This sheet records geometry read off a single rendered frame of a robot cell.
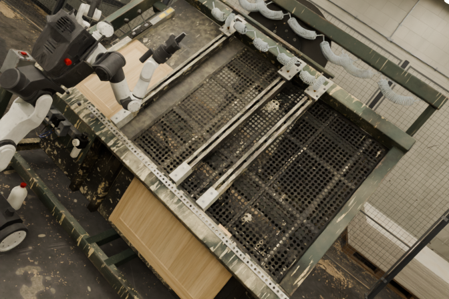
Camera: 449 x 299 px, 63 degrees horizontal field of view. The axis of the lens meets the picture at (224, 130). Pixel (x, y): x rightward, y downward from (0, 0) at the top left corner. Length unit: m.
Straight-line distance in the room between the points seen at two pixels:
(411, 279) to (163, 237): 4.09
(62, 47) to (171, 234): 1.30
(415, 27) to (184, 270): 5.85
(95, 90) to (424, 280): 4.84
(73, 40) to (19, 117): 0.53
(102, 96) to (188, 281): 1.33
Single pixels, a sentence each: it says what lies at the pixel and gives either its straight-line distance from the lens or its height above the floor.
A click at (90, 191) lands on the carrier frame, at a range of 2.89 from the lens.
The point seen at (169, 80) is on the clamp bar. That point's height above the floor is 1.28.
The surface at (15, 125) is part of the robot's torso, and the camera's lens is 2.25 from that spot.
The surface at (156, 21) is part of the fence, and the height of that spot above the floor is 1.50.
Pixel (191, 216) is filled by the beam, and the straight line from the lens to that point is 2.10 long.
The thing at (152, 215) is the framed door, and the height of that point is 0.52.
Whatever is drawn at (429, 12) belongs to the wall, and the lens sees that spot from 7.29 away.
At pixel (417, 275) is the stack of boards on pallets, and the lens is 5.88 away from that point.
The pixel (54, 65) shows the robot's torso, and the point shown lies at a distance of 2.05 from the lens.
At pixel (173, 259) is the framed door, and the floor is 0.41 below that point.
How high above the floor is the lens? 1.91
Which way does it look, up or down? 17 degrees down
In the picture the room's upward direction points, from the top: 35 degrees clockwise
